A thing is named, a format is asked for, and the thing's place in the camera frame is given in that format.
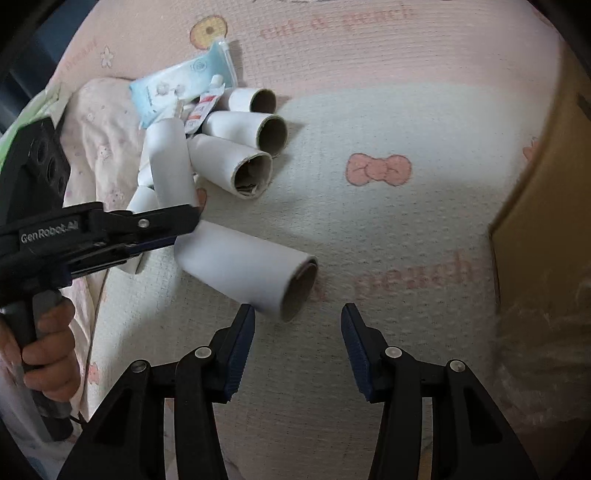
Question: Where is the brown cardboard box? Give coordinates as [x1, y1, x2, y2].
[488, 44, 591, 333]

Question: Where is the white cardboard tube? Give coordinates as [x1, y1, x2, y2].
[147, 116, 197, 207]
[174, 220, 319, 323]

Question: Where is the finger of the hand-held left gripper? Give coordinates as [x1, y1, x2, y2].
[85, 202, 202, 245]
[65, 235, 178, 278]

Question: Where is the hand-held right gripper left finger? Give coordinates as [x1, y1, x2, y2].
[55, 304, 256, 480]

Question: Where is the person's left hand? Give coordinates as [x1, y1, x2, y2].
[0, 298, 83, 409]

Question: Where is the pale pink floral cloth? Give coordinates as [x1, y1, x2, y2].
[46, 76, 153, 416]

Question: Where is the pile of white paper tubes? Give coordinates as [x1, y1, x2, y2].
[124, 88, 289, 275]

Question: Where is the light blue wipes packet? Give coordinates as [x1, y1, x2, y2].
[129, 39, 238, 130]

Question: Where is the white and red pouch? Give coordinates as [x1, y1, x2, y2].
[185, 76, 227, 134]

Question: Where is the clear plastic film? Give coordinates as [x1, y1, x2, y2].
[492, 277, 591, 430]

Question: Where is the pink printed blanket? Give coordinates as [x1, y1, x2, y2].
[46, 0, 591, 480]

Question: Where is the light green cloth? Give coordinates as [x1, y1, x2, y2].
[0, 88, 61, 139]

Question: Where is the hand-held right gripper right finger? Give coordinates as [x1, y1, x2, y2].
[341, 303, 539, 480]

